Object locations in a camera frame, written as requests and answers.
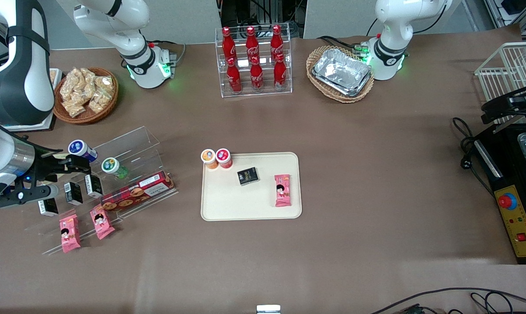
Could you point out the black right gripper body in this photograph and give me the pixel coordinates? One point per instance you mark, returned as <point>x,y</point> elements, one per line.
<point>45,168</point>

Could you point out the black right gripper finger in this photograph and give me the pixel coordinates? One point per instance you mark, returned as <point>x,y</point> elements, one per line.
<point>80,160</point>
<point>79,169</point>

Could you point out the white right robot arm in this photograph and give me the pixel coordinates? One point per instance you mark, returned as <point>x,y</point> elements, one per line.
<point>136,65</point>

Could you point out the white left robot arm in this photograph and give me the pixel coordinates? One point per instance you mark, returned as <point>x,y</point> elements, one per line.
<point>389,52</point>

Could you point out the beige plastic serving tray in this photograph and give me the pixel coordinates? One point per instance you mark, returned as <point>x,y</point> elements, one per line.
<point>254,200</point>

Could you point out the blue lid bottle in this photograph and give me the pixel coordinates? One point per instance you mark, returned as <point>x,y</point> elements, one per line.
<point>80,148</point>

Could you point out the small black carton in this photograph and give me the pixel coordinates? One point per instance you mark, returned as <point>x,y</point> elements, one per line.
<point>73,194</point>
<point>248,176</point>
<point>93,186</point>
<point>49,208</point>

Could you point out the green lid bottle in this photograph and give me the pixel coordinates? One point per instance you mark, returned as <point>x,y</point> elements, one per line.
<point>111,167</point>

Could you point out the round brown wicker basket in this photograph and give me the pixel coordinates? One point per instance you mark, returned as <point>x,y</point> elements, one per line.
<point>88,117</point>

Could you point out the clear crispy snack bag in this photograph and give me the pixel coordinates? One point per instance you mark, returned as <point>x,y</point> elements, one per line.
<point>88,77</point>
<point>74,108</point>
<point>105,83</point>
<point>99,101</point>
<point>71,85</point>

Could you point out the pink cartoon snack packet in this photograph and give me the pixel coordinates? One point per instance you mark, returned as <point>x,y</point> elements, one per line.
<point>70,233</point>
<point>282,192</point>
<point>101,221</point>

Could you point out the red cookie box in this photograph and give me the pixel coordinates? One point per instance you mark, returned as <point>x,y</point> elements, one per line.
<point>136,192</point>

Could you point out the clear acrylic tiered stand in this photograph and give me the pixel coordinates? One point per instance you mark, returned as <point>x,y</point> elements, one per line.
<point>141,144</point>

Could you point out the white rectangular dish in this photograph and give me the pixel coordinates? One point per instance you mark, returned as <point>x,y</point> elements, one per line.
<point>58,76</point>

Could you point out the golden cracker pack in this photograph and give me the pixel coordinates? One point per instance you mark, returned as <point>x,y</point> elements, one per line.
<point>52,76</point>

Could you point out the orange lid cup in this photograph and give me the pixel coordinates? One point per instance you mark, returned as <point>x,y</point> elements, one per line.
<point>208,157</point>

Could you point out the red lid cup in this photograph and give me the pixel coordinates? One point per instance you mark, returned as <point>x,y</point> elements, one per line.
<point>223,156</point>

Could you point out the red cola bottle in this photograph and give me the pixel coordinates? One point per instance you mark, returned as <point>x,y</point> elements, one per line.
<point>228,46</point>
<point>234,78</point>
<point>252,46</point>
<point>280,75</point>
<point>276,43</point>
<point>257,77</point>

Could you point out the clear acrylic bottle rack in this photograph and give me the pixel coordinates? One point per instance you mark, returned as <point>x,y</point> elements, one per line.
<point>285,85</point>

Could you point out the dark background equipment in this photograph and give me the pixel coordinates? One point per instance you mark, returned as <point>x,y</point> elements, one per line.
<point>245,11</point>

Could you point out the oval light wicker basket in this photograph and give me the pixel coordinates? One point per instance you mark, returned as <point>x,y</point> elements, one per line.
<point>315,56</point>

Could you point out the stacked aluminium foil trays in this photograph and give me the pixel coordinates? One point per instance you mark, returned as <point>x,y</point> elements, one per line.
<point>341,69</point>

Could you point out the black sealing machine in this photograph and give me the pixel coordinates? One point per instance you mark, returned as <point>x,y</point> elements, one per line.
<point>507,183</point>

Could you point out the red emergency stop button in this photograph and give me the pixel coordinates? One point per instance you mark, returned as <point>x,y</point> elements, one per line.
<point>507,201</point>

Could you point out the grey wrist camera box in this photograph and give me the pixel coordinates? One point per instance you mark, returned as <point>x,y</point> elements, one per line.
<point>27,195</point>

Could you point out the aluminium frame rack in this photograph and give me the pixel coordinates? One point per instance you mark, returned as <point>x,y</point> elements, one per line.
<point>507,13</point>

